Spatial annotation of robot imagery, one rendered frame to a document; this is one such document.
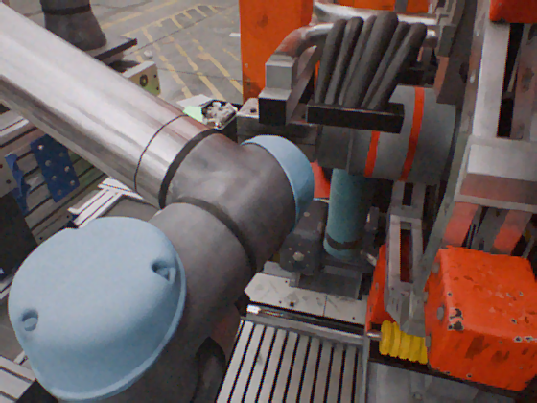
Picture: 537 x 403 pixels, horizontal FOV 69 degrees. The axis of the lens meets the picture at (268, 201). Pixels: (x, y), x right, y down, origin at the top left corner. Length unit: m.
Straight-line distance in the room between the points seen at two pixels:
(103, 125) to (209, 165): 0.09
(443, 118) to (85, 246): 0.48
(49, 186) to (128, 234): 0.93
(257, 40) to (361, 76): 0.71
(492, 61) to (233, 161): 0.23
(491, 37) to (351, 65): 0.11
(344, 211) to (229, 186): 0.58
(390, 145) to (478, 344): 0.30
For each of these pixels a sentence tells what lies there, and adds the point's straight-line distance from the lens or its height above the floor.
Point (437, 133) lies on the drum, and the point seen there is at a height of 0.89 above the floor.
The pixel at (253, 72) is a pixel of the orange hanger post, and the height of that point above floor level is 0.76.
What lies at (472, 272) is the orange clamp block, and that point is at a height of 0.88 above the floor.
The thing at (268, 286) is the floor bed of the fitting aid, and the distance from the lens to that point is 1.37.
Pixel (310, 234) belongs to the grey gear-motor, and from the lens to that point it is 1.08.
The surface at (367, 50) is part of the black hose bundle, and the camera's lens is 0.39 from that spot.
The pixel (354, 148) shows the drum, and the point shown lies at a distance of 0.56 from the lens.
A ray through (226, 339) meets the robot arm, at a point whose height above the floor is 0.86.
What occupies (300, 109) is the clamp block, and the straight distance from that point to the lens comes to 0.44.
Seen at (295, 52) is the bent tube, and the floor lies 1.01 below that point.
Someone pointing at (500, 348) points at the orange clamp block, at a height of 0.87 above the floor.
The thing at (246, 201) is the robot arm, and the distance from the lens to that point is 0.25.
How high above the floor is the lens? 1.13
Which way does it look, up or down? 38 degrees down
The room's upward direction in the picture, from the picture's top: straight up
